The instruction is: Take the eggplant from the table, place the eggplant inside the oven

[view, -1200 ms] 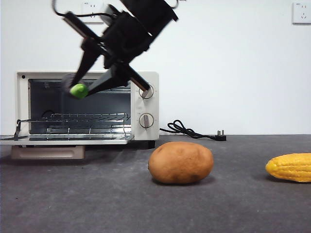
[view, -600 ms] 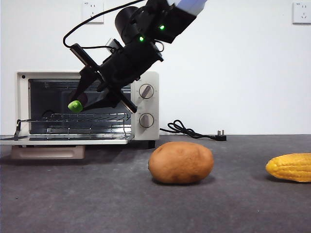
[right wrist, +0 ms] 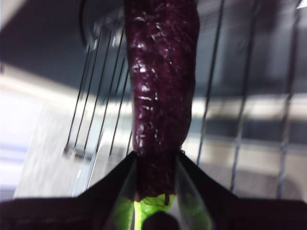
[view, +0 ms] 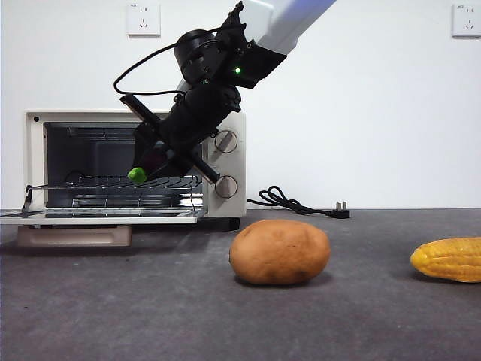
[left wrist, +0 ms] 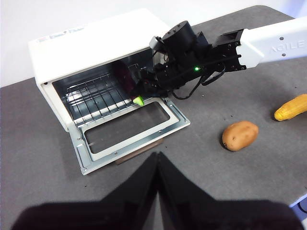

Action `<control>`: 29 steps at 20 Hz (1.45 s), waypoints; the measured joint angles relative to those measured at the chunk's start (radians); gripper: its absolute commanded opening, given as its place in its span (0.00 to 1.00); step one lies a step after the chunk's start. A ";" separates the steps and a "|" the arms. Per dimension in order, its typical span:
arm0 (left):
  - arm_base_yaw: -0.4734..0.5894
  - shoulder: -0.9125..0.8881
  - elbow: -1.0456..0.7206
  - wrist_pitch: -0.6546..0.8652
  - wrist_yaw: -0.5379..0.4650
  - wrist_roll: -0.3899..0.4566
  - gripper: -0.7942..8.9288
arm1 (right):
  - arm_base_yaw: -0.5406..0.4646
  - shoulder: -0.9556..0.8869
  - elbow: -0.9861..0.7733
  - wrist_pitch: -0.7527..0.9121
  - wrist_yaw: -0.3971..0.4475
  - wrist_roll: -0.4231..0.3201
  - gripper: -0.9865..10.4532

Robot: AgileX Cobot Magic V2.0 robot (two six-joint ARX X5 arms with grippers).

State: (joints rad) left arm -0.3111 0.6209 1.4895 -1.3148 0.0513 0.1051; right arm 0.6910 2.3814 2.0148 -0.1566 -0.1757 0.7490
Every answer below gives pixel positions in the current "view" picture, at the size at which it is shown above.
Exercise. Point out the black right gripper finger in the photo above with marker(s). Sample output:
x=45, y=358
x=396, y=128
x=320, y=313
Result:
x=178, y=163
x=144, y=143

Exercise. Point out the purple eggplant green stem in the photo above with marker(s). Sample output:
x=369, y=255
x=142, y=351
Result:
x=137, y=175

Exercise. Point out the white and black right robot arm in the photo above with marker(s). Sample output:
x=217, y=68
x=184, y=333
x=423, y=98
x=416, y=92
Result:
x=203, y=120

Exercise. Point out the white oven knob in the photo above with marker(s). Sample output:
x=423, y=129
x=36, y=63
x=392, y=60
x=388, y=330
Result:
x=228, y=188
x=229, y=144

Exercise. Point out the white Toshiba toaster oven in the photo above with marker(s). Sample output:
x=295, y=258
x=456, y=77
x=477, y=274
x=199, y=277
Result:
x=34, y=158

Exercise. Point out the brown potato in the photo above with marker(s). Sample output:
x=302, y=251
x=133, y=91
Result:
x=280, y=252

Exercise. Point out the yellow corn cob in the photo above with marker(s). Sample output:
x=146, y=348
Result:
x=451, y=259

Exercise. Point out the white wall socket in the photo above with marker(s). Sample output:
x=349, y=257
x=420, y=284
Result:
x=467, y=20
x=143, y=20

